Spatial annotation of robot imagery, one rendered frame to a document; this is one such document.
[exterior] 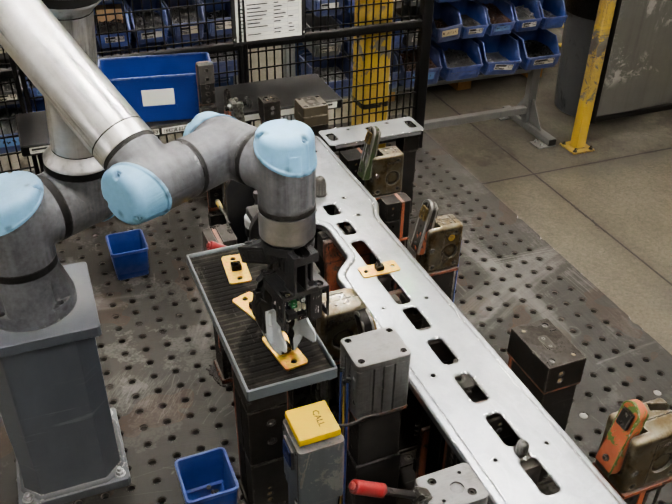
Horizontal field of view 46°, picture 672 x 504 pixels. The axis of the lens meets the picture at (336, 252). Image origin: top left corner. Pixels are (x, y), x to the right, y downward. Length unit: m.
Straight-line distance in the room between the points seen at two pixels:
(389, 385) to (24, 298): 0.61
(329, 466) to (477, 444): 0.29
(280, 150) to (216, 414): 0.92
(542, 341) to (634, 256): 2.29
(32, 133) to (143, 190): 1.34
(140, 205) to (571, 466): 0.76
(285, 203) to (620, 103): 3.79
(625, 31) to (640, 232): 1.13
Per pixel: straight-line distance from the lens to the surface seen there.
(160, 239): 2.32
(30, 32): 1.06
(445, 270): 1.77
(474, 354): 1.45
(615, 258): 3.68
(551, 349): 1.45
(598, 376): 1.93
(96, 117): 0.99
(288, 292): 1.05
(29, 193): 1.31
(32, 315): 1.39
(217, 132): 1.02
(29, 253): 1.34
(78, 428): 1.54
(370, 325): 1.35
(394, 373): 1.29
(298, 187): 0.97
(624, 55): 4.53
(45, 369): 1.44
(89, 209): 1.38
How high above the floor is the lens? 1.94
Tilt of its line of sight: 34 degrees down
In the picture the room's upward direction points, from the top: 1 degrees clockwise
